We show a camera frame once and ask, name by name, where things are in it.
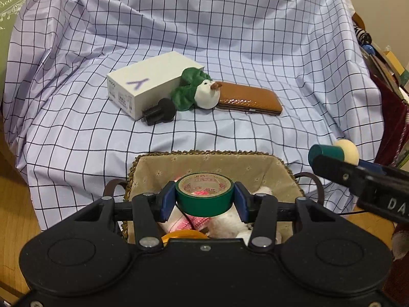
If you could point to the blue ball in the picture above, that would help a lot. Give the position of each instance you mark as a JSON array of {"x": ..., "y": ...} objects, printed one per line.
[{"x": 369, "y": 49}]

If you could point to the dark red velvet cloth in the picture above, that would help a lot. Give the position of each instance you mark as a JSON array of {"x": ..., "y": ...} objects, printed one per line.
[{"x": 391, "y": 118}]

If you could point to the white cardboard box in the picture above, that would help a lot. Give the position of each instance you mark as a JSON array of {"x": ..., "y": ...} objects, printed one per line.
[{"x": 143, "y": 83}]

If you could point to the green printed bag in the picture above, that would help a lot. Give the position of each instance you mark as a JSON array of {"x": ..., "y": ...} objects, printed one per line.
[{"x": 9, "y": 6}]

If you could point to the white and green plush bird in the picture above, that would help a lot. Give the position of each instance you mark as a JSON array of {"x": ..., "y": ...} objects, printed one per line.
[{"x": 206, "y": 94}]

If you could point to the black plug adapter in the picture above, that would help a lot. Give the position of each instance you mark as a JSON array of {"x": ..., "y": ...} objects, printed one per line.
[{"x": 158, "y": 112}]

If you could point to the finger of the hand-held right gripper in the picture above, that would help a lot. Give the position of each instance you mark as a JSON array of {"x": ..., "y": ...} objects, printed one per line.
[
  {"x": 338, "y": 171},
  {"x": 372, "y": 165}
]

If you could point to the yellow patterned pouch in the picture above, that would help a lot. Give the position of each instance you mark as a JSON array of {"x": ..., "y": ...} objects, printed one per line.
[{"x": 182, "y": 234}]

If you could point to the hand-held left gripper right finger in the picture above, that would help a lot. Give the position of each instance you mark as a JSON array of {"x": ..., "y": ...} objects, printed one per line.
[{"x": 241, "y": 204}]

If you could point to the pink face mask pack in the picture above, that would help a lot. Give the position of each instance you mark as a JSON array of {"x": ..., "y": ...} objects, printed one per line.
[{"x": 198, "y": 222}]

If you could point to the dark framed board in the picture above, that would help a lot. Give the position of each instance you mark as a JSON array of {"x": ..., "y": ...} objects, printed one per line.
[{"x": 382, "y": 70}]

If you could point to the black and white striped cloth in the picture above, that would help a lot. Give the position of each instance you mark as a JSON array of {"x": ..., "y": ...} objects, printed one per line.
[{"x": 363, "y": 35}]

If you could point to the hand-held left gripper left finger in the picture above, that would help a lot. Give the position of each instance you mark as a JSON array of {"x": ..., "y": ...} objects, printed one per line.
[{"x": 167, "y": 201}]

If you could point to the brown leather case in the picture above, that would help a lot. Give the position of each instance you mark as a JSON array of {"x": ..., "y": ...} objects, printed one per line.
[{"x": 252, "y": 99}]

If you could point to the white and pink items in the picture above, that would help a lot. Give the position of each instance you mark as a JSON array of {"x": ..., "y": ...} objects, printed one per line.
[{"x": 227, "y": 227}]

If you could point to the checkered light blue sheet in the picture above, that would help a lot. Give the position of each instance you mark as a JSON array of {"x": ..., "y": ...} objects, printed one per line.
[{"x": 223, "y": 32}]

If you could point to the green tape roll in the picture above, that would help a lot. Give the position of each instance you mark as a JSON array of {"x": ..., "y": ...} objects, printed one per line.
[{"x": 204, "y": 203}]

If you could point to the woven basket with fabric lining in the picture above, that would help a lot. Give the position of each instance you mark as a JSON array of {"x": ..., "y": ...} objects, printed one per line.
[{"x": 255, "y": 169}]

